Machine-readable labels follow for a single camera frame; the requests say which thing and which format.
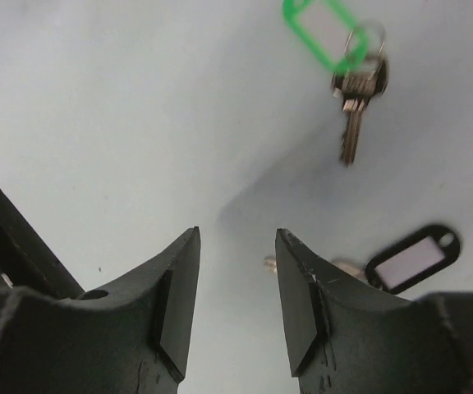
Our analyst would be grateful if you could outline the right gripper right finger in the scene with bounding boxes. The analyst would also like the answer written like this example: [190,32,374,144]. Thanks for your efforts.
[275,229,473,393]

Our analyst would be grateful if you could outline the key with black tag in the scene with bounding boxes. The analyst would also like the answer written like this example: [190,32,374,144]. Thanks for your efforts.
[264,222,462,300]

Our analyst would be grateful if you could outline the keys with black green tags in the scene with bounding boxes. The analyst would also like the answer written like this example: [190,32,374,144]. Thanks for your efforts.
[282,1,389,167]

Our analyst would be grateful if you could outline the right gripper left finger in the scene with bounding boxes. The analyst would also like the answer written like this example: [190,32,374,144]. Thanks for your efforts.
[0,227,200,393]

